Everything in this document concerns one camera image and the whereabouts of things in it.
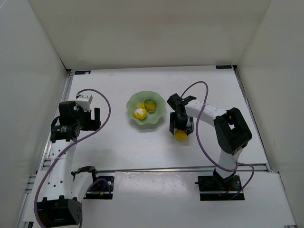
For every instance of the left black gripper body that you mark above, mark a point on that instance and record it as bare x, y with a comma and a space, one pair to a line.
90, 121

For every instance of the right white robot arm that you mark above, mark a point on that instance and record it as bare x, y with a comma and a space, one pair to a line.
232, 131

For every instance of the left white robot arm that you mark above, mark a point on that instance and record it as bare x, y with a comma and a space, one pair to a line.
61, 201

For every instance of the green glass fruit bowl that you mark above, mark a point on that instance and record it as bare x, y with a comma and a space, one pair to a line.
139, 98

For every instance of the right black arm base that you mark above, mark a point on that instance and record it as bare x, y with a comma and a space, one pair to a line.
211, 190

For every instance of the yellow fake pear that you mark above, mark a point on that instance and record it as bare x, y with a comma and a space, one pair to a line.
180, 135

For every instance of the green yellow fake fruit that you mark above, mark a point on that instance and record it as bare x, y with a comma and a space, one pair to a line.
150, 105

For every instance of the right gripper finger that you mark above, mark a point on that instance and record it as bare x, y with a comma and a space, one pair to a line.
172, 127
190, 126

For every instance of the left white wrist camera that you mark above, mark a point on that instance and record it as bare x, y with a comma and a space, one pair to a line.
84, 100

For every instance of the left blue corner label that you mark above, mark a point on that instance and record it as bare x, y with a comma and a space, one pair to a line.
86, 72

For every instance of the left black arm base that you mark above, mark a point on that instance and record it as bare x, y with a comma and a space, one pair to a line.
103, 189

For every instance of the right blue corner label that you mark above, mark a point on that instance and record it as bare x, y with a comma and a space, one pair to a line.
223, 67

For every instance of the right aluminium frame rail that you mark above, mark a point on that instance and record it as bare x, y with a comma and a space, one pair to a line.
256, 143

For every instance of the blue corner label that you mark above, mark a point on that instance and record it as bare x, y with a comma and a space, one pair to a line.
223, 67
86, 72

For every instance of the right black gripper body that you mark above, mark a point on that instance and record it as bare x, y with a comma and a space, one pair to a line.
181, 124

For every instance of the yellow fake lemon torn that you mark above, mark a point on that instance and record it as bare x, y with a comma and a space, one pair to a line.
140, 113

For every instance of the yellow peel fragment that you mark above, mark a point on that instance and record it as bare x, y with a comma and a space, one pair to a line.
140, 105

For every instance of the front aluminium frame rail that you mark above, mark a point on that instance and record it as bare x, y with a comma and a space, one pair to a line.
257, 167

